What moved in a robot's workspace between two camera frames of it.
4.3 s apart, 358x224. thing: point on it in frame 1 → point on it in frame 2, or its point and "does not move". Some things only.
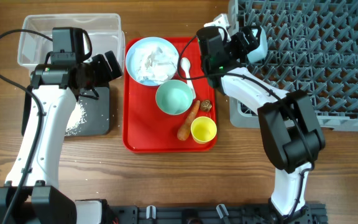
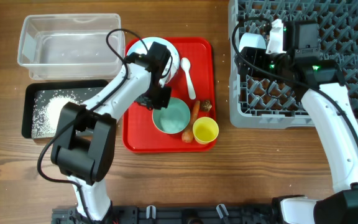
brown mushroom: [206, 105] does not move
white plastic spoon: [185, 64] does not move
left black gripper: [106, 74] → [162, 101]
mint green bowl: [174, 97] → [173, 119]
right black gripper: [253, 43] → [257, 54]
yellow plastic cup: [203, 129] does not move
